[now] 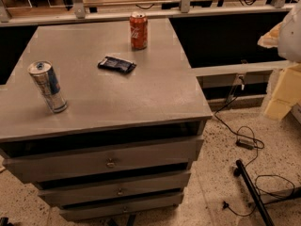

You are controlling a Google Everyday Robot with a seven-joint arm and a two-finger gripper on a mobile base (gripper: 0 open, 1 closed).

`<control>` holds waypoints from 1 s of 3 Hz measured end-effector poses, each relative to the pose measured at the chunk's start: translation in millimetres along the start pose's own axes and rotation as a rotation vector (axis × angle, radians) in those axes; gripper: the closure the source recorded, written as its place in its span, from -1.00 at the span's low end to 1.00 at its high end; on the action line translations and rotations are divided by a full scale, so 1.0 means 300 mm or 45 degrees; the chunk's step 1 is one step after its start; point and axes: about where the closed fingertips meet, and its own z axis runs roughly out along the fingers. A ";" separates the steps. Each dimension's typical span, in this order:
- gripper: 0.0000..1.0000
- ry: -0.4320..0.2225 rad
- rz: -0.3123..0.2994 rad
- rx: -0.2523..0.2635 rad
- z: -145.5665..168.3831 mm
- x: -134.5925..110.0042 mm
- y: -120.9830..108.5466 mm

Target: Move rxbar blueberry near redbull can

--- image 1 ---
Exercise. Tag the grey drawer cabinet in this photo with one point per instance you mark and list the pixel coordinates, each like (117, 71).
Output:
(159, 99)

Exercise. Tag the black metal stand leg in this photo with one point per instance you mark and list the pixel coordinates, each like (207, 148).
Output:
(241, 170)

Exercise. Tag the grey metal railing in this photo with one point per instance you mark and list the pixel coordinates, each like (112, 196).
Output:
(20, 14)

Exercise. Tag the top grey drawer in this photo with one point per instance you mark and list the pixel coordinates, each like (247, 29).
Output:
(90, 161)

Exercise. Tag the bottom grey drawer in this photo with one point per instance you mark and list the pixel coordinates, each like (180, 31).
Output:
(103, 210)

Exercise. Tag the middle grey drawer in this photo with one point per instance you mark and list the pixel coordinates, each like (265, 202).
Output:
(112, 189)

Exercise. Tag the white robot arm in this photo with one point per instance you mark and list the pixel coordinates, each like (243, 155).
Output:
(286, 37)

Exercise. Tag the red coca cola can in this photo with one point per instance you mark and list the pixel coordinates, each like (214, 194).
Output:
(139, 30)

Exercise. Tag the grey drawer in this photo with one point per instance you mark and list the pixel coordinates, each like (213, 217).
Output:
(112, 189)
(103, 210)
(90, 161)

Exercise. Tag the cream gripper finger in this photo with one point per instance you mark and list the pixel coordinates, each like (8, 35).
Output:
(286, 94)
(270, 39)

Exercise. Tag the small black power adapter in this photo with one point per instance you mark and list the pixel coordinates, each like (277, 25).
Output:
(245, 144)

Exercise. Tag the silver blue redbull can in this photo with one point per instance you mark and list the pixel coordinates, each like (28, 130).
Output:
(43, 75)

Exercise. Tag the dark blue rxbar wrapper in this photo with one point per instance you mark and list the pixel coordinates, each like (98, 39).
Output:
(116, 64)

